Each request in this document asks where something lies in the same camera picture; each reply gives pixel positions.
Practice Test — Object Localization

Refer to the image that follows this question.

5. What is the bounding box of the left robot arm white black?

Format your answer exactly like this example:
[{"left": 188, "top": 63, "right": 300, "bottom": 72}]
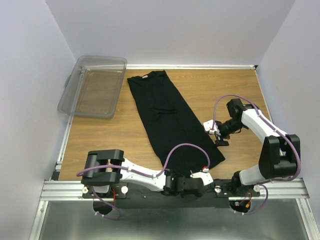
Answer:
[{"left": 76, "top": 149, "right": 214, "bottom": 198}]

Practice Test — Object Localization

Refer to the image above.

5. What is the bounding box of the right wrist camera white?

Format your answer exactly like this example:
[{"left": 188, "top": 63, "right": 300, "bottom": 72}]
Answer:
[{"left": 203, "top": 119, "right": 220, "bottom": 135}]

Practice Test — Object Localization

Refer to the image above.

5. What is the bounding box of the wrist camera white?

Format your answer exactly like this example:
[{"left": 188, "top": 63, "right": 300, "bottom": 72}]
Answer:
[
  {"left": 190, "top": 166, "right": 214, "bottom": 186},
  {"left": 203, "top": 119, "right": 220, "bottom": 135}
]

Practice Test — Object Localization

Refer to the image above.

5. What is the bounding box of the clear plastic bin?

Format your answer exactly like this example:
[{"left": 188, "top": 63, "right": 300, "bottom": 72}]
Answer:
[{"left": 57, "top": 55, "right": 127, "bottom": 119}]

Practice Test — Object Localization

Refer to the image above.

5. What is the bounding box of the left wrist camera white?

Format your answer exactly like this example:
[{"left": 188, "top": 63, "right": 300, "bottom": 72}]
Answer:
[{"left": 190, "top": 166, "right": 214, "bottom": 186}]

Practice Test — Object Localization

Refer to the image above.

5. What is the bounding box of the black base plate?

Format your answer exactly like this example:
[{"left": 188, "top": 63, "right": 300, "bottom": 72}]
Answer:
[{"left": 82, "top": 179, "right": 260, "bottom": 213}]

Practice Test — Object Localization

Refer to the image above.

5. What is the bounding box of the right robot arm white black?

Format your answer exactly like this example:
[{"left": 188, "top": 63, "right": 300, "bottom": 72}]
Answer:
[{"left": 210, "top": 98, "right": 301, "bottom": 196}]

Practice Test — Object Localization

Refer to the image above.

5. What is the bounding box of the aluminium frame rail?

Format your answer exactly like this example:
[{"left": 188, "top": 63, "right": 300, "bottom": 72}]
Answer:
[{"left": 28, "top": 67, "right": 86, "bottom": 240}]

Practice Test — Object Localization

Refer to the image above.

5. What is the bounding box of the black t shirt blue logo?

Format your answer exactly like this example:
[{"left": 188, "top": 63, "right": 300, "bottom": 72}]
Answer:
[{"left": 127, "top": 70, "right": 225, "bottom": 177}]

